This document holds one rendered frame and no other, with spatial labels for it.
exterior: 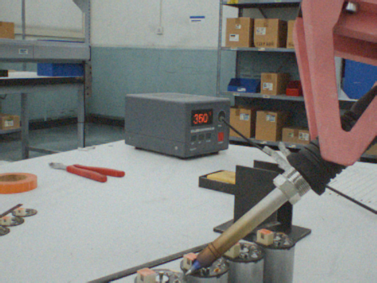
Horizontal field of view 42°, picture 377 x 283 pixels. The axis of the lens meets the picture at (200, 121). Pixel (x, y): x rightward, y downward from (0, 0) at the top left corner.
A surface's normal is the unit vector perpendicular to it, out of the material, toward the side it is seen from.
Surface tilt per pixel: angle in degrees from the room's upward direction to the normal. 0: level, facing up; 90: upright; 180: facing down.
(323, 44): 96
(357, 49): 72
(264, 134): 86
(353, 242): 0
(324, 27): 96
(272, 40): 89
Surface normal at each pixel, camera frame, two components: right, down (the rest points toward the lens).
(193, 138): 0.74, 0.11
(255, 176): -0.59, 0.09
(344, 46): -0.07, -0.18
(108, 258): 0.04, -0.99
